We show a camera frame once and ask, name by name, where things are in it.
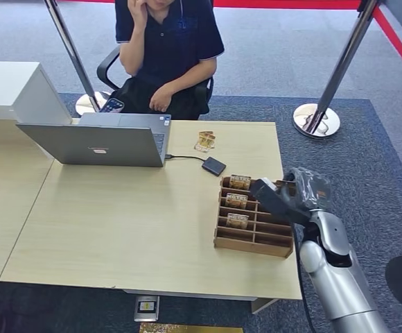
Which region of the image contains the dark blue carpet rug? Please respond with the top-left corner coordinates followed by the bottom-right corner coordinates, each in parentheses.
top-left (0, 94), bottom-right (402, 333)

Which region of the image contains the person's left hand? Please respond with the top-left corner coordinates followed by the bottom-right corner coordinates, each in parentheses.
top-left (149, 84), bottom-right (173, 114)

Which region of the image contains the grey table frame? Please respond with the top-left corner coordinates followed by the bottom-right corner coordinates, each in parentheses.
top-left (122, 289), bottom-right (280, 316)

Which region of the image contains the smartphone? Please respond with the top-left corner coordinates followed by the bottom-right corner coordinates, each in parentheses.
top-left (100, 97), bottom-right (126, 114)

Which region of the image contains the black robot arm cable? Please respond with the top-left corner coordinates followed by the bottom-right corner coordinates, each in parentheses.
top-left (292, 224), bottom-right (317, 333)

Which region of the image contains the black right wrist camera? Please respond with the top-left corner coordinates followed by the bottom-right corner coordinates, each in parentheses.
top-left (249, 178), bottom-right (311, 227)

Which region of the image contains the black laptop cable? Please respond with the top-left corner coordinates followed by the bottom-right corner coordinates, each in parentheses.
top-left (164, 155), bottom-right (206, 162)

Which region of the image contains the black external drive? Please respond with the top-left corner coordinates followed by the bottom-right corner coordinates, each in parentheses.
top-left (201, 156), bottom-right (227, 178)

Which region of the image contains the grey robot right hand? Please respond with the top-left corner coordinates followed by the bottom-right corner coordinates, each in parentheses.
top-left (282, 167), bottom-right (333, 214)

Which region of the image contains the gold patterned board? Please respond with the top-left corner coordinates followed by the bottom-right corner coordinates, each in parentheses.
top-left (139, 323), bottom-right (244, 333)

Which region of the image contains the red barrier belt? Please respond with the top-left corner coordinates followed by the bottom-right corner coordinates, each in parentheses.
top-left (57, 0), bottom-right (361, 11)
top-left (372, 6), bottom-right (402, 88)

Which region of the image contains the black office chair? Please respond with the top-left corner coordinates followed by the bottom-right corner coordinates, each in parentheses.
top-left (96, 46), bottom-right (215, 116)

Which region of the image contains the person's right hand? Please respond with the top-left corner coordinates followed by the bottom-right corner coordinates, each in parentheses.
top-left (128, 0), bottom-right (149, 33)

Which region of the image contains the brown wooden card holder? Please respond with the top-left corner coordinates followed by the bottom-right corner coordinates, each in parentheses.
top-left (213, 175), bottom-right (296, 259)

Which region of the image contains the grey laptop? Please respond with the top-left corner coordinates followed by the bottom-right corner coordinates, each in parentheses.
top-left (17, 112), bottom-right (172, 168)

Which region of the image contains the silver floor socket box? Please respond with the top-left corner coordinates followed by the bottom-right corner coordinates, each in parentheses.
top-left (134, 296), bottom-right (160, 323)

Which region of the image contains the person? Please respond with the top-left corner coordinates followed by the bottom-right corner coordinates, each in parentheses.
top-left (109, 0), bottom-right (225, 121)

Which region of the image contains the chrome stanchion post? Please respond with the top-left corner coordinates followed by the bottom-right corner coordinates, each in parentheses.
top-left (293, 0), bottom-right (382, 139)
top-left (43, 0), bottom-right (112, 117)

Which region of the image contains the white cabinet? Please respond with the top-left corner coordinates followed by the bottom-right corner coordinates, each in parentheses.
top-left (0, 60), bottom-right (72, 126)

